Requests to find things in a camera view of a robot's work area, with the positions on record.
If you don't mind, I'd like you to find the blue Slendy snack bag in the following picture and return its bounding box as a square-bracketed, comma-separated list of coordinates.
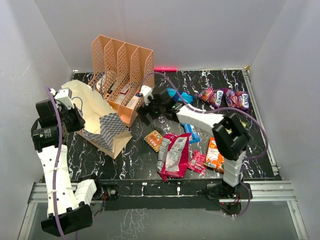
[166, 87, 195, 104]

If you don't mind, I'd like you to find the white checkered paper bag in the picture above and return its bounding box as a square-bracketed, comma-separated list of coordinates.
[61, 80, 132, 159]

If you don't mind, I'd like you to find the magenta silver snack bag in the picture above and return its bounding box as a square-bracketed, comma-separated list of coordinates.
[157, 133, 191, 182]

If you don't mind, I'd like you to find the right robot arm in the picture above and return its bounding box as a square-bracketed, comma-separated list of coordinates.
[137, 85, 251, 199]

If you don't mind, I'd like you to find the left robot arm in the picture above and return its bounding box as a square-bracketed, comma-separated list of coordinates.
[30, 99, 104, 238]

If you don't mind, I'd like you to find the purple Fox's bag left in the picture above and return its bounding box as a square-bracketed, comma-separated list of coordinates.
[197, 87, 225, 109]

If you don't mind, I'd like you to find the orange Fox's candy bag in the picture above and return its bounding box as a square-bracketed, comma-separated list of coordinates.
[204, 137, 225, 174]

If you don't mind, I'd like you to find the white card with red logo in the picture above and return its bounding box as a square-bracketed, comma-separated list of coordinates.
[126, 95, 140, 110]

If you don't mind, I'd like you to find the orange cracker pack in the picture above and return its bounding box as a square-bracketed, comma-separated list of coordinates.
[144, 130, 163, 153]

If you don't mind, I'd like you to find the red white small box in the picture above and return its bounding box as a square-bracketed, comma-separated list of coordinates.
[120, 84, 131, 95]

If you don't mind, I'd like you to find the pink marker strip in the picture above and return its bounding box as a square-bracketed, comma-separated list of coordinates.
[154, 67, 177, 72]

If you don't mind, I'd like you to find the blue wafer bar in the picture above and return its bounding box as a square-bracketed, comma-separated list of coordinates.
[180, 123, 200, 144]

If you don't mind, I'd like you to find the orange plastic file organizer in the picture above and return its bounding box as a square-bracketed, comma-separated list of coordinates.
[88, 35, 155, 127]

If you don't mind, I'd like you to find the pink candy pack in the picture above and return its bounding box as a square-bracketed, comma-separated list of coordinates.
[187, 150, 207, 175]

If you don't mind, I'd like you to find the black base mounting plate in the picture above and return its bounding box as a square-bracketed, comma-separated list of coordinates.
[74, 178, 253, 212]

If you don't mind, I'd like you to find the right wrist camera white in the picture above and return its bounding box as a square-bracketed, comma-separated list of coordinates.
[139, 85, 154, 106]

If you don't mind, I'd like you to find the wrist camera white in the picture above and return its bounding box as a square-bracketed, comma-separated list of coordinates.
[139, 85, 154, 106]
[49, 87, 74, 110]

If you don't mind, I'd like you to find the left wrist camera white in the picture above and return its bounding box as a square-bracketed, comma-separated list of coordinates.
[49, 87, 74, 110]

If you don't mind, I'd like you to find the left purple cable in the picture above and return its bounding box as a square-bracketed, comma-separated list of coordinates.
[44, 86, 66, 238]

